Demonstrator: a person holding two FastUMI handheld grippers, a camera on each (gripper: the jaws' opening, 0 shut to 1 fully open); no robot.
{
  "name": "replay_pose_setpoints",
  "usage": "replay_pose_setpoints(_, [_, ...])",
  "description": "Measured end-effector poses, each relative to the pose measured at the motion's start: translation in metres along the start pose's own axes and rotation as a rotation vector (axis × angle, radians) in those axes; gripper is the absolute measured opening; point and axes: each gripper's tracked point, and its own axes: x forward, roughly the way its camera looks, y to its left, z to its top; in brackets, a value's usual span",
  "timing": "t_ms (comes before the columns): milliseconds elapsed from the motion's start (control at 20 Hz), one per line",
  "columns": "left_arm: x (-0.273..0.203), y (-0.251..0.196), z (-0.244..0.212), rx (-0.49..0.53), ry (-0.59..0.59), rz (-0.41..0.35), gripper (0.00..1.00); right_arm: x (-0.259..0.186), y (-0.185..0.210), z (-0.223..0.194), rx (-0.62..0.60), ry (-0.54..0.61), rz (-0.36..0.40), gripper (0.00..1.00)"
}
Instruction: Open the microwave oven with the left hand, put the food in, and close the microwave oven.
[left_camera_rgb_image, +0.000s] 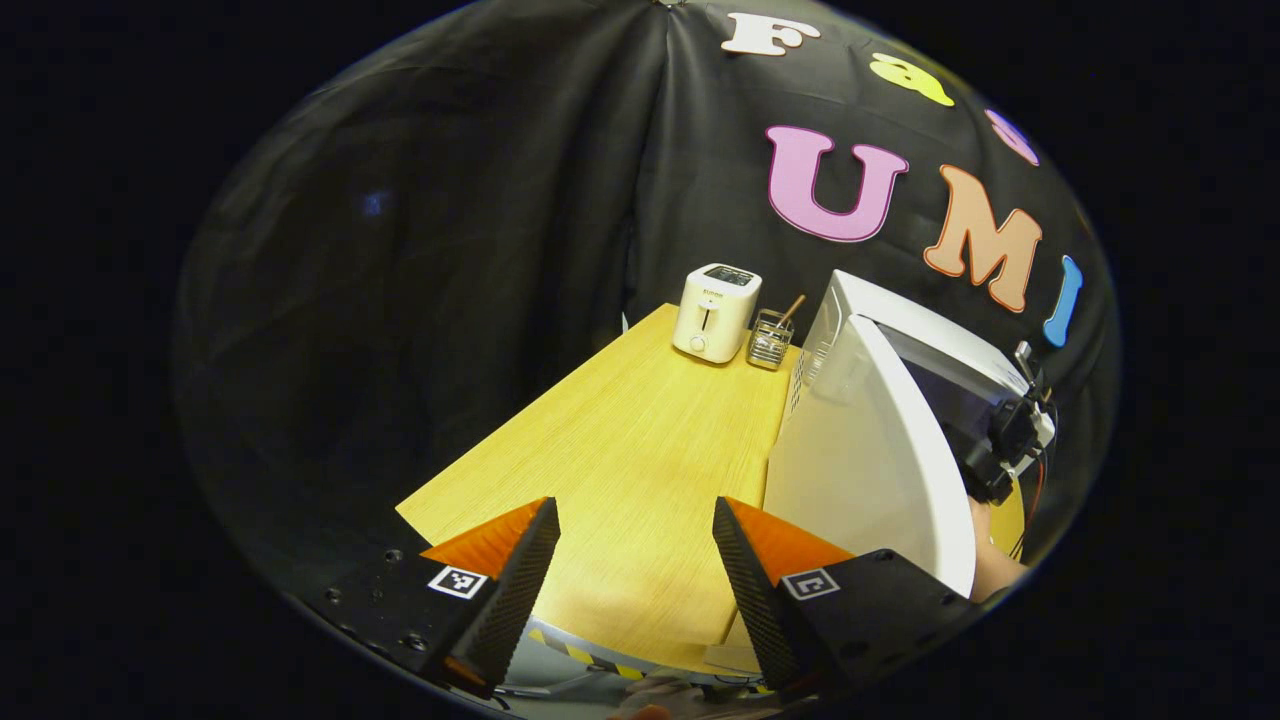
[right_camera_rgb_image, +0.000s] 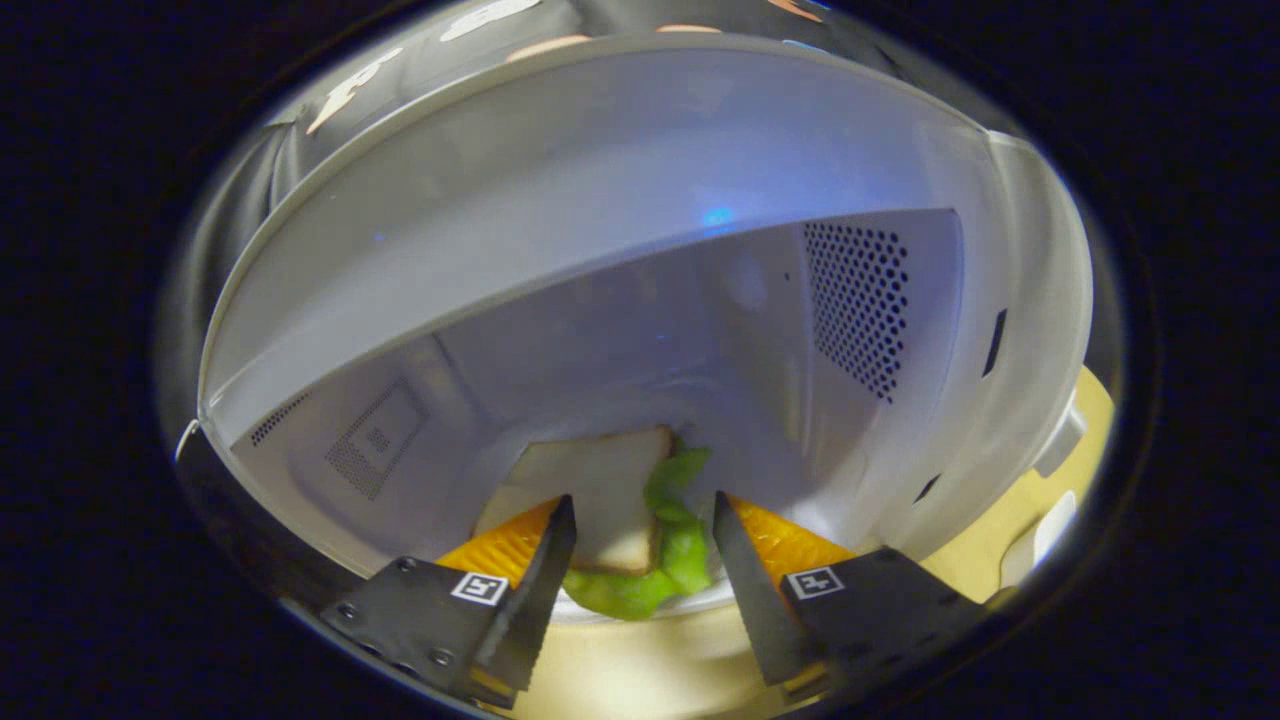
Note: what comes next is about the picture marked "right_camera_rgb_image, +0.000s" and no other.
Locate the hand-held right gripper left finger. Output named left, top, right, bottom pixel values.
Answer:
left=320, top=494, right=578, bottom=709

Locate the white microwave oven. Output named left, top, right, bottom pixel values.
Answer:
left=158, top=30, right=1098, bottom=641

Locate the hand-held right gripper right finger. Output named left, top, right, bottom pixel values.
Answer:
left=712, top=489, right=986, bottom=701

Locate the lettuce sandwich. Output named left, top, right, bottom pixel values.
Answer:
left=472, top=425, right=716, bottom=623

